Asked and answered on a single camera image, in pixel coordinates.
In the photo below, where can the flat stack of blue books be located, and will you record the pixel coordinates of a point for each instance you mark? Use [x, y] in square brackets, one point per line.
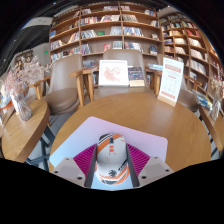
[155, 67]

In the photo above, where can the white orange black computer mouse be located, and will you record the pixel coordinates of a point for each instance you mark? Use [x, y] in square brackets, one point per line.
[111, 156]

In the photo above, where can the white sign on wooden base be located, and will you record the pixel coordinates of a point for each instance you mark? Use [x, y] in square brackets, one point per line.
[170, 80]

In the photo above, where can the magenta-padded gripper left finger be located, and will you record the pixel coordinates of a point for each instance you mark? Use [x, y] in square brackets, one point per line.
[85, 158]

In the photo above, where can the small distant wooden bookshelf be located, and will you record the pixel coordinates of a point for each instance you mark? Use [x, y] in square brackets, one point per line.
[23, 56]

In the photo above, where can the white framed floral picture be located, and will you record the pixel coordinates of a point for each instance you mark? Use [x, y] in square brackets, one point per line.
[113, 73]

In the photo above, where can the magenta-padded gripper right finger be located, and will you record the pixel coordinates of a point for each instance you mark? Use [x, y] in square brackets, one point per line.
[138, 159]

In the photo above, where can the dark blue standing book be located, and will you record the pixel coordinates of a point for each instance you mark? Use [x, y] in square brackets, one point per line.
[136, 76]

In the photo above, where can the curved wooden bookshelf with books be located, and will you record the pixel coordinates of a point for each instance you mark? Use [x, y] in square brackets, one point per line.
[193, 43]

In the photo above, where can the wide wooden bookshelf with books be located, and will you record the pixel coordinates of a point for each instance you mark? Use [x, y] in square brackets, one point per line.
[106, 30]

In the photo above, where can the round wooden side table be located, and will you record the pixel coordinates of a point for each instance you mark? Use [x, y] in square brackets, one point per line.
[21, 136]
[215, 130]

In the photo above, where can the glass vase with pink flowers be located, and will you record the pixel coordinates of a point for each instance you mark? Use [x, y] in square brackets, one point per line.
[23, 106]

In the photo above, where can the pale lilac mouse pad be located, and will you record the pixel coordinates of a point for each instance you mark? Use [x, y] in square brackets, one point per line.
[83, 133]

